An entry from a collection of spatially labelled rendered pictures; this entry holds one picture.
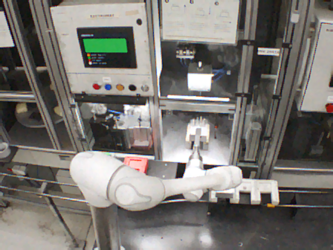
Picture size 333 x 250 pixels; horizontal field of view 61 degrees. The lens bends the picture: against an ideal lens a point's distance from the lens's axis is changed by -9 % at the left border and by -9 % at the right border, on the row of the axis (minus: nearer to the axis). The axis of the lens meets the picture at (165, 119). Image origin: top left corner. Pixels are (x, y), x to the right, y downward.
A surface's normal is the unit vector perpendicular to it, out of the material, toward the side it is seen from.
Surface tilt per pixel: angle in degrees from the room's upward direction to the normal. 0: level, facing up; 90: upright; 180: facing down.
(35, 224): 0
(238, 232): 0
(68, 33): 90
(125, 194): 45
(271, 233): 0
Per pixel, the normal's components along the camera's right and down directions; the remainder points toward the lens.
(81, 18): -0.14, 0.66
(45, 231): -0.05, -0.75
